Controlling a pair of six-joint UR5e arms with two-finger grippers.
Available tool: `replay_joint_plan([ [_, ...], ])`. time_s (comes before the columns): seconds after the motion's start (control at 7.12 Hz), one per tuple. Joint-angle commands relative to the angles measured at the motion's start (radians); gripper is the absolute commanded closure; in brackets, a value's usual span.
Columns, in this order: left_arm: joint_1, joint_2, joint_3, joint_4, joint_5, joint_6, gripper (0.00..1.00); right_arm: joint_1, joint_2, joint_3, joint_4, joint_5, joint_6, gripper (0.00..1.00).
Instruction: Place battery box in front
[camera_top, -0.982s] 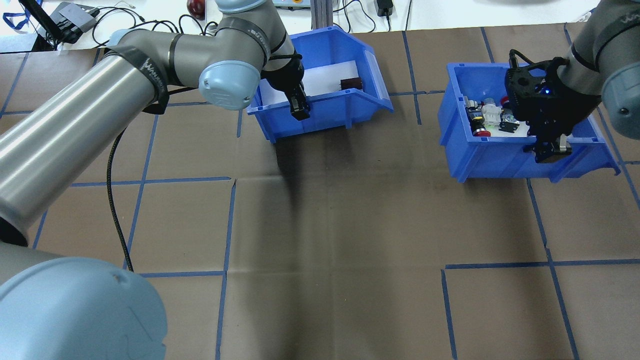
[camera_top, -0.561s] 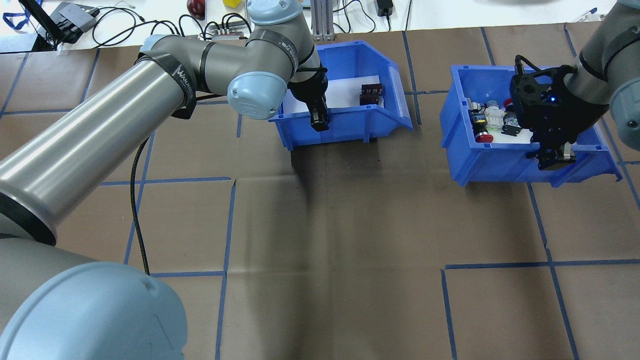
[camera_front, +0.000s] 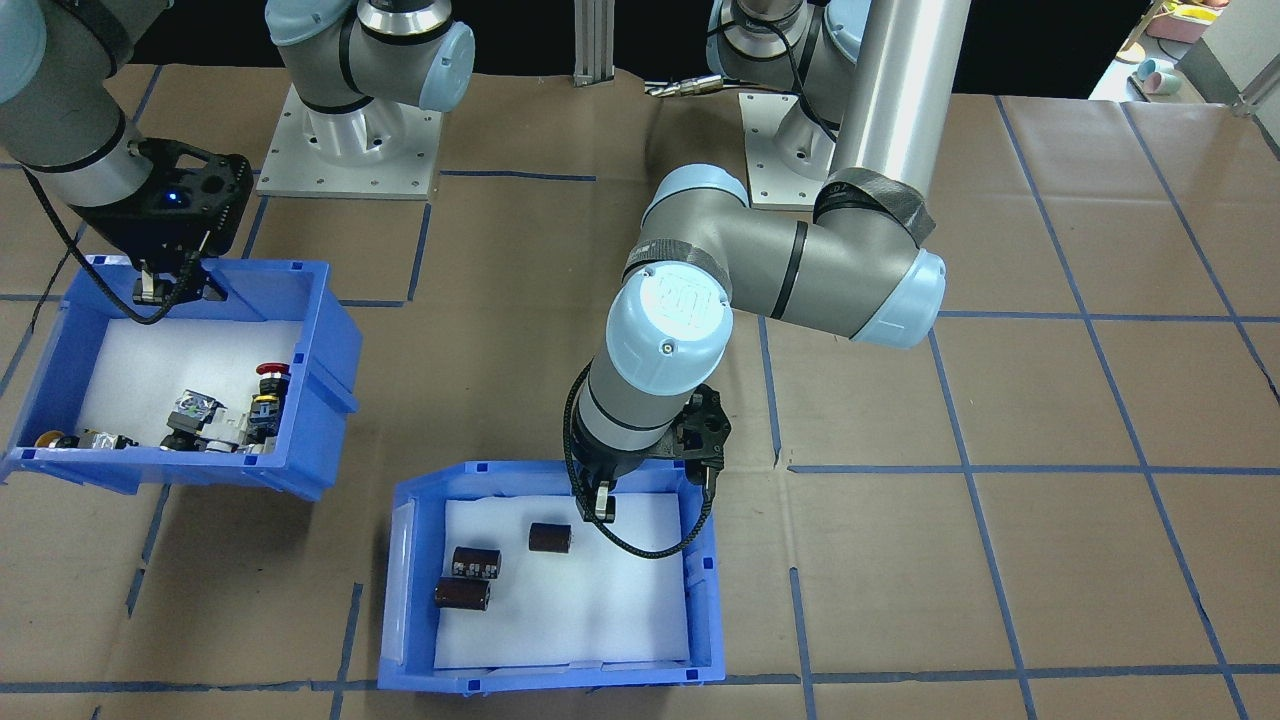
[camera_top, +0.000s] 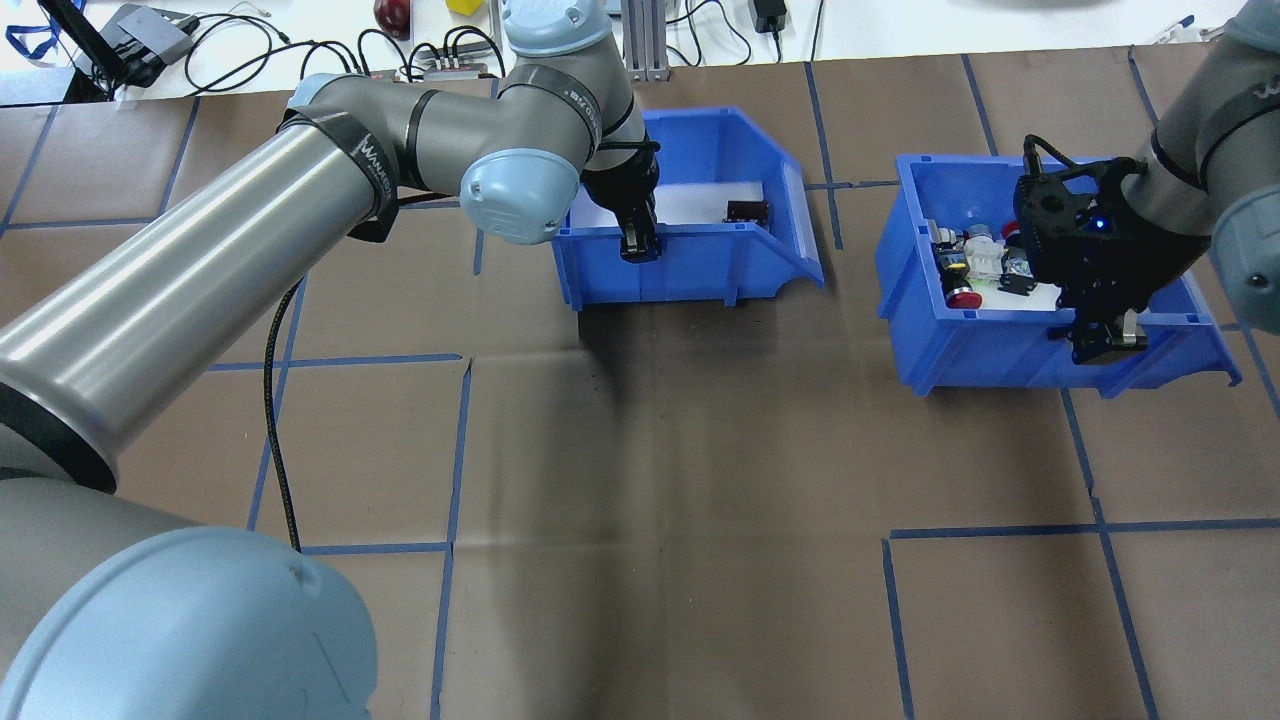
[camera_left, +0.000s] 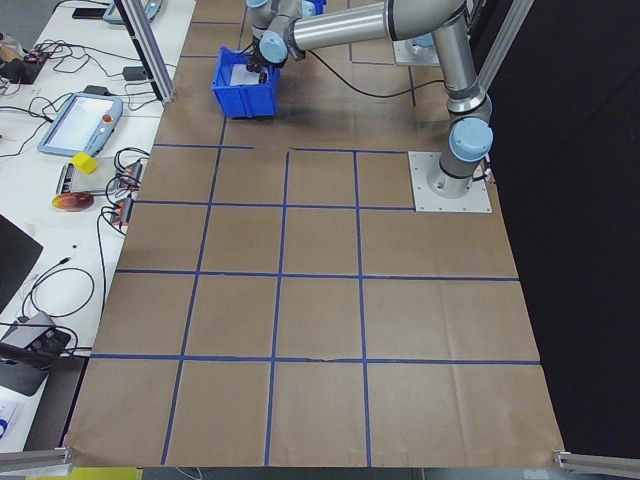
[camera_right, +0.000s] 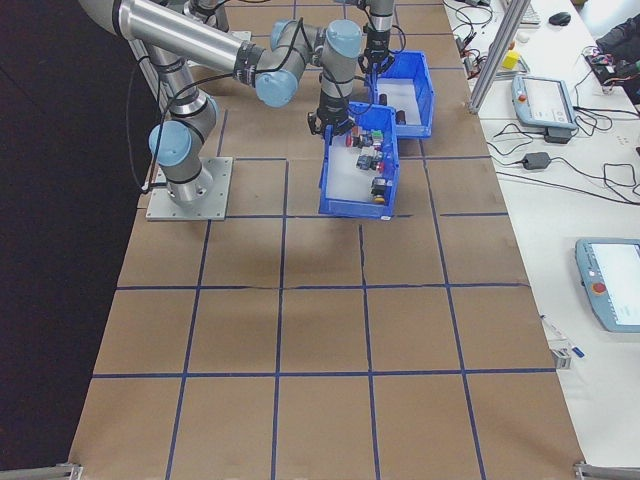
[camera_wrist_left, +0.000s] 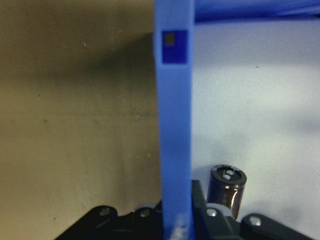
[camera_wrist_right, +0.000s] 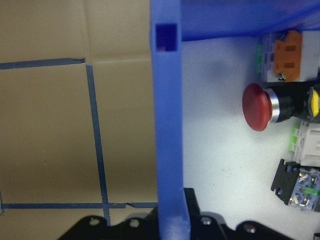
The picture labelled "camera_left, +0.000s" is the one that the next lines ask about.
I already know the blue bin with capacitors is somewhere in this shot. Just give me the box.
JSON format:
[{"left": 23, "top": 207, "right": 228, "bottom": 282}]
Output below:
[{"left": 209, "top": 46, "right": 282, "bottom": 120}]

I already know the silver metal box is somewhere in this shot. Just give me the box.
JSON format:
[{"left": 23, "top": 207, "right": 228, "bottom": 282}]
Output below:
[{"left": 54, "top": 163, "right": 77, "bottom": 196}]

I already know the white box blue print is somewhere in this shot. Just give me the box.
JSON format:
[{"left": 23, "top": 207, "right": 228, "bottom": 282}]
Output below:
[{"left": 0, "top": 398, "right": 25, "bottom": 441}]

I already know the orange black connector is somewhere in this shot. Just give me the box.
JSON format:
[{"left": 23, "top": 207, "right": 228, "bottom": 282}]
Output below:
[
  {"left": 107, "top": 158, "right": 149, "bottom": 194},
  {"left": 102, "top": 196, "right": 136, "bottom": 229}
]

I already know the yellow cube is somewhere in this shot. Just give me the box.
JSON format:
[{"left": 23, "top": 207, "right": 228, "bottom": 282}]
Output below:
[{"left": 71, "top": 152, "right": 98, "bottom": 176}]

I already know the black electronics board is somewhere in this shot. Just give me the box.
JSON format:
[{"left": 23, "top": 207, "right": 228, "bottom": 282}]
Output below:
[{"left": 0, "top": 44, "right": 51, "bottom": 85}]

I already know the red orange disc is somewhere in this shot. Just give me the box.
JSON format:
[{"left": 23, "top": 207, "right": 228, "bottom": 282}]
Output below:
[{"left": 51, "top": 194, "right": 96, "bottom": 212}]

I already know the white side table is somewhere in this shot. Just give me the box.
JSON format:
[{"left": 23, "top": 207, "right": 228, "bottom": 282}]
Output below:
[{"left": 0, "top": 0, "right": 197, "bottom": 451}]

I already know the black laptop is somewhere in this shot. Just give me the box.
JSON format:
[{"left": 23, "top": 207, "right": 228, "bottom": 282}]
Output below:
[{"left": 0, "top": 213, "right": 45, "bottom": 312}]

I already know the grey adapter hub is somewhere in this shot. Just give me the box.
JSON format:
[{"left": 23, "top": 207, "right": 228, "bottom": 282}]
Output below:
[{"left": 0, "top": 312, "right": 71, "bottom": 359}]

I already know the grey stand base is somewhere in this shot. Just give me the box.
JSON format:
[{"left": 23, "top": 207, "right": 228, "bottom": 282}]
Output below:
[{"left": 0, "top": 352, "right": 50, "bottom": 397}]

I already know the aluminium profile bar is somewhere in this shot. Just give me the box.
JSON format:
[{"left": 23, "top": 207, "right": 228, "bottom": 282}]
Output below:
[
  {"left": 0, "top": 446, "right": 77, "bottom": 476},
  {"left": 551, "top": 448, "right": 640, "bottom": 477}
]

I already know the aluminium frame post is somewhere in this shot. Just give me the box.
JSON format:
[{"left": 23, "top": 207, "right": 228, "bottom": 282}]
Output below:
[
  {"left": 477, "top": 0, "right": 534, "bottom": 94},
  {"left": 113, "top": 0, "right": 177, "bottom": 104}
]

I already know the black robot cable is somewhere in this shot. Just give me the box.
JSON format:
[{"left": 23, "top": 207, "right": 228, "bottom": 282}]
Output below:
[{"left": 299, "top": 47, "right": 449, "bottom": 99}]

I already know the white square base plate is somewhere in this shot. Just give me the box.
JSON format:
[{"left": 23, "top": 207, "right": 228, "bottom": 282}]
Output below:
[
  {"left": 393, "top": 39, "right": 444, "bottom": 66},
  {"left": 407, "top": 151, "right": 494, "bottom": 214}
]

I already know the black looped cable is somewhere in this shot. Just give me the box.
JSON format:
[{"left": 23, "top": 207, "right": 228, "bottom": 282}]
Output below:
[{"left": 28, "top": 255, "right": 97, "bottom": 321}]

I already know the black frame cover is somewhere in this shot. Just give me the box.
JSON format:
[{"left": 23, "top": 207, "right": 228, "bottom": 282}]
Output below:
[{"left": 482, "top": 0, "right": 640, "bottom": 459}]

